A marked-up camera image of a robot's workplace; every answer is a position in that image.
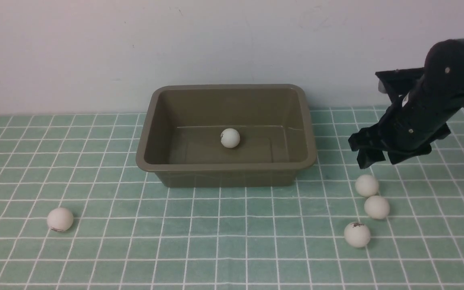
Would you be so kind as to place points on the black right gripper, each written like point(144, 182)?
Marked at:
point(412, 123)

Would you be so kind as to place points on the white ball with logo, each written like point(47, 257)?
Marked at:
point(367, 185)

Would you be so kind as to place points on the plain white ball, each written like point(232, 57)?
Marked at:
point(377, 207)

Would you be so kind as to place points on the white ball front logo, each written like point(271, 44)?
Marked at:
point(357, 234)

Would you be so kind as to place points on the white ball bin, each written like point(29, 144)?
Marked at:
point(230, 138)

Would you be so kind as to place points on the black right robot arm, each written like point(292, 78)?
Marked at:
point(443, 71)

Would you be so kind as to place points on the olive plastic storage bin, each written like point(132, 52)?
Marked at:
point(180, 139)

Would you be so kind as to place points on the green checkered tablecloth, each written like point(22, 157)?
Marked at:
point(130, 232)

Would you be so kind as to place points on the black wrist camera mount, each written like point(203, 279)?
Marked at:
point(398, 82)

